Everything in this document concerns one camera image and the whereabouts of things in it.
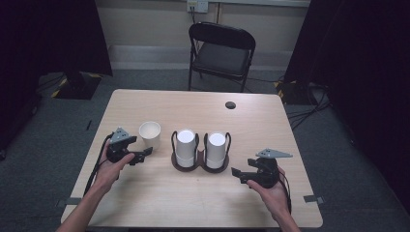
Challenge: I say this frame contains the person's right hand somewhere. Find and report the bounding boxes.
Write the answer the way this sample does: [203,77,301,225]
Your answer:
[246,165,292,221]

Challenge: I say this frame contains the black curtain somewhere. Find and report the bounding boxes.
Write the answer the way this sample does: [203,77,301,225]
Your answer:
[0,0,114,162]
[283,0,410,207]

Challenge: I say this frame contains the black folding chair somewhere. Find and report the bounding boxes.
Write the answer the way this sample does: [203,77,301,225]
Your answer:
[188,21,257,94]

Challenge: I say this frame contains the single white paper cup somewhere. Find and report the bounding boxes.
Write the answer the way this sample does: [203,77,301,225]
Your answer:
[138,120,162,151]

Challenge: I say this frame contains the hand-held gripper black cable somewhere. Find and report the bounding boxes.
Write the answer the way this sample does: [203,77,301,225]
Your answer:
[278,169,293,215]
[82,131,116,198]

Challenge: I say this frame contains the left hand-held gripper black cable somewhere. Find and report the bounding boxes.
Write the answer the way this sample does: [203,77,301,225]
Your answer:
[82,131,116,198]

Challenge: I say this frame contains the white wall socket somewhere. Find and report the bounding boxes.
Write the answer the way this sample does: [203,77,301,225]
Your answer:
[186,0,210,15]

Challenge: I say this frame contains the black floor cables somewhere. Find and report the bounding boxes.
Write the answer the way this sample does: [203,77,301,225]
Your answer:
[285,81,334,131]

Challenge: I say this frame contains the black stand base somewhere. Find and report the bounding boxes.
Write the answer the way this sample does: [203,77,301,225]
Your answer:
[274,79,311,106]
[50,71,103,101]

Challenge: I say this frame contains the grey tape strip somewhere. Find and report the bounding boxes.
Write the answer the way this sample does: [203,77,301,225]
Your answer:
[55,196,82,209]
[303,193,326,206]

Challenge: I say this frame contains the person's left hand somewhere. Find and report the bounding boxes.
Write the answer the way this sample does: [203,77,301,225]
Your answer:
[92,140,136,195]

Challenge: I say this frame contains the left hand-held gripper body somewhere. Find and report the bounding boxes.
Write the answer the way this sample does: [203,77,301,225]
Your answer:
[105,126,147,166]

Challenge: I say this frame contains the right hand-held gripper black cable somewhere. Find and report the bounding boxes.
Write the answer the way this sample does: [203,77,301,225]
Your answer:
[278,169,293,215]

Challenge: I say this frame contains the dark double cup holder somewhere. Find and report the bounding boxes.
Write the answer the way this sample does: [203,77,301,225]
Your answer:
[170,130,232,174]

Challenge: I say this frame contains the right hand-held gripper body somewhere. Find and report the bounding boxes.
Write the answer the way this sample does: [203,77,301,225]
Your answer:
[247,147,294,190]

